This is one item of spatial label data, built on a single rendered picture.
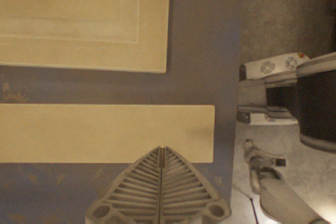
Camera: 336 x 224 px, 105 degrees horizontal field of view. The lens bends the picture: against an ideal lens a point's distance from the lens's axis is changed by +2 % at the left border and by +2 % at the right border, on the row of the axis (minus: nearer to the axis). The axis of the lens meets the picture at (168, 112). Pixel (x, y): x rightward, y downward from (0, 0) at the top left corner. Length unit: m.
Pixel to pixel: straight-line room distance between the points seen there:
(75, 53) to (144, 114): 0.18
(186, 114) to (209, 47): 0.15
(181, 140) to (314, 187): 2.14
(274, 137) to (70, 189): 1.75
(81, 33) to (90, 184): 0.33
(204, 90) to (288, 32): 1.68
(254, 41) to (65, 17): 1.57
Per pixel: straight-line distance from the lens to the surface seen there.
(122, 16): 0.34
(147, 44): 0.30
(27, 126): 0.40
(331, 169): 2.41
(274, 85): 0.80
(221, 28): 0.35
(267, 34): 1.80
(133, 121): 0.29
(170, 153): 0.17
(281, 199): 0.43
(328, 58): 0.40
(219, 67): 0.33
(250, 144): 0.70
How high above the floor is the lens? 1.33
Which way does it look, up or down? 85 degrees down
